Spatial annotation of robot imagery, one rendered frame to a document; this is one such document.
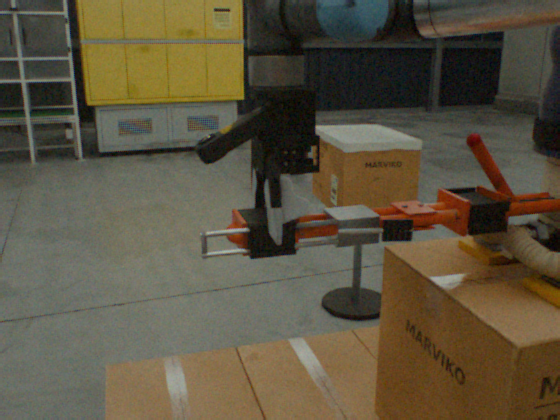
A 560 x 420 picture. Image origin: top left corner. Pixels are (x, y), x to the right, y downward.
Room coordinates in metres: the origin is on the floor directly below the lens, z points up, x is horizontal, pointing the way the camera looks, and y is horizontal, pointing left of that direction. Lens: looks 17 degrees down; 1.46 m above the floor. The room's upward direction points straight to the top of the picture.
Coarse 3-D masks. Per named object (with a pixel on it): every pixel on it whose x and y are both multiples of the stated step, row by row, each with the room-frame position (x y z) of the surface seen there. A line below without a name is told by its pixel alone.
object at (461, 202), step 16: (448, 192) 0.86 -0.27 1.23; (464, 192) 0.90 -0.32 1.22; (480, 192) 0.90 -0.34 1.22; (496, 192) 0.86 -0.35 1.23; (448, 208) 0.85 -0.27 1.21; (464, 208) 0.81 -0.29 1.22; (480, 208) 0.81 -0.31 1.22; (496, 208) 0.82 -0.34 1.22; (448, 224) 0.85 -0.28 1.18; (464, 224) 0.81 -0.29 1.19; (480, 224) 0.81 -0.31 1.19; (496, 224) 0.82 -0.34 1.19
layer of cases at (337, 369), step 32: (224, 352) 1.51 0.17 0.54; (256, 352) 1.51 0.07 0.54; (288, 352) 1.51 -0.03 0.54; (320, 352) 1.51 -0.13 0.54; (352, 352) 1.51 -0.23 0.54; (128, 384) 1.34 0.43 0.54; (160, 384) 1.34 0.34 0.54; (192, 384) 1.34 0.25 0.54; (224, 384) 1.34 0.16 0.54; (256, 384) 1.34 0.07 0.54; (288, 384) 1.34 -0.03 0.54; (320, 384) 1.34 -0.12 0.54; (352, 384) 1.34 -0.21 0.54; (128, 416) 1.20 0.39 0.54; (160, 416) 1.20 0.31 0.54; (192, 416) 1.20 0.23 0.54; (224, 416) 1.20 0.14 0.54; (256, 416) 1.20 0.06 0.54; (288, 416) 1.20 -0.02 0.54; (320, 416) 1.20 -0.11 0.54; (352, 416) 1.20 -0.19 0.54
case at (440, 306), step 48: (384, 288) 1.03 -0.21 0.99; (432, 288) 0.86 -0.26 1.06; (480, 288) 0.83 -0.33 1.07; (384, 336) 1.01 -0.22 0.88; (432, 336) 0.85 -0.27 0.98; (480, 336) 0.73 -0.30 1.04; (528, 336) 0.68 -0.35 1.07; (384, 384) 1.00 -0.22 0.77; (432, 384) 0.84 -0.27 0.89; (480, 384) 0.72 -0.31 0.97; (528, 384) 0.66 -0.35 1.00
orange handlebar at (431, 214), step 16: (544, 192) 0.93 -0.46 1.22; (384, 208) 0.84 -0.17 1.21; (400, 208) 0.82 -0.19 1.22; (416, 208) 0.82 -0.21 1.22; (432, 208) 0.85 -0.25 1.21; (512, 208) 0.85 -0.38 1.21; (528, 208) 0.86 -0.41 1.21; (544, 208) 0.86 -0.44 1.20; (416, 224) 0.80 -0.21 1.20; (432, 224) 0.81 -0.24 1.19; (240, 240) 0.73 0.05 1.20
